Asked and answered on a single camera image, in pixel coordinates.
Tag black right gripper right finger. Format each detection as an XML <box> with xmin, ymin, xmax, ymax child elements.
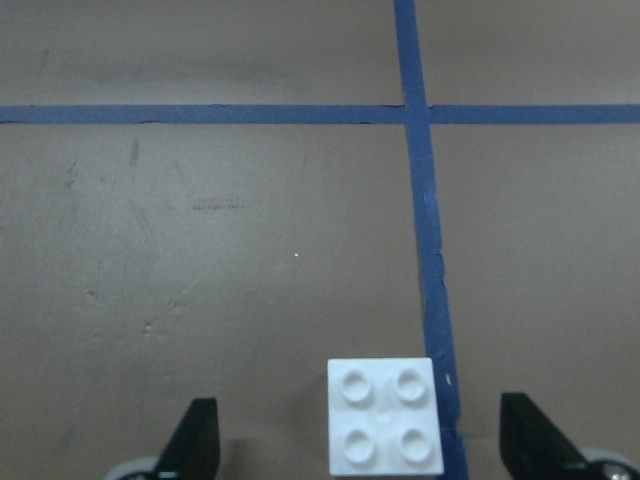
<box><xmin>500</xmin><ymin>392</ymin><xmax>595</xmax><ymax>480</ymax></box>

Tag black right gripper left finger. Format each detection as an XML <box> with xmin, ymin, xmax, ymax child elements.
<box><xmin>152</xmin><ymin>397</ymin><xmax>221</xmax><ymax>480</ymax></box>

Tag white block near right arm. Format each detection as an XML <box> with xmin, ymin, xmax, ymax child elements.
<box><xmin>327</xmin><ymin>357</ymin><xmax>444</xmax><ymax>477</ymax></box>

